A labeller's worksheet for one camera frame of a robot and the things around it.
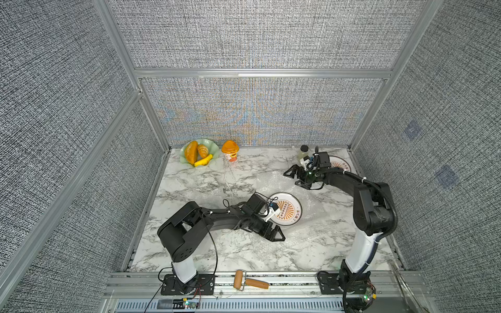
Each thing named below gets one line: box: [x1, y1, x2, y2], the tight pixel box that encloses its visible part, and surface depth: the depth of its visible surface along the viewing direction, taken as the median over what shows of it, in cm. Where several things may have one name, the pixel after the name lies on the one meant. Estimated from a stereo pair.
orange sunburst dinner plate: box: [328, 155, 352, 172], surface depth 112 cm
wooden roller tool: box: [232, 269, 270, 291], surface depth 76 cm
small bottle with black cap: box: [297, 144, 310, 160], surface depth 108 cm
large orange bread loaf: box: [184, 140, 199, 165], surface depth 108 cm
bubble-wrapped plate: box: [269, 191, 303, 227], surface depth 95 cm
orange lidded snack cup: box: [221, 139, 241, 163], surface depth 109 cm
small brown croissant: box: [197, 144, 209, 159], surface depth 112 cm
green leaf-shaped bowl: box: [179, 138, 221, 167], surface depth 111 cm
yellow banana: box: [193, 153, 214, 167], surface depth 109 cm
